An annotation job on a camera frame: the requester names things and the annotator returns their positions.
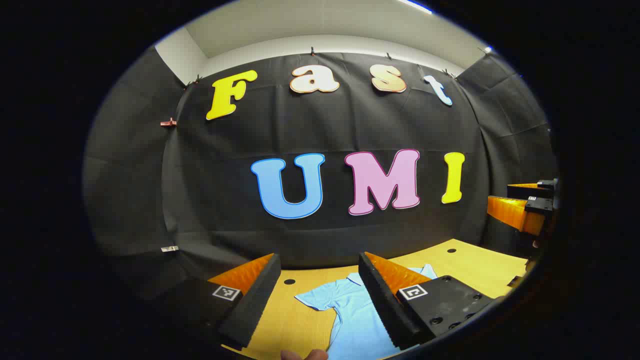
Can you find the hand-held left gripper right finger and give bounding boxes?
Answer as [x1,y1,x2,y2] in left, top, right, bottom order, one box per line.
[358,251,496,351]

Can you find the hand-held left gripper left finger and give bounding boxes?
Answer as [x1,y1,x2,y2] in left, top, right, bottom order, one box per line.
[172,253,282,351]

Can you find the light blue T-shirt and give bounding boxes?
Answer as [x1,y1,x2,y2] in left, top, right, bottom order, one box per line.
[294,263,438,360]

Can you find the black backdrop cloth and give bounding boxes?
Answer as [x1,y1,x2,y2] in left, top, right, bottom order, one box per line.
[82,47,558,301]

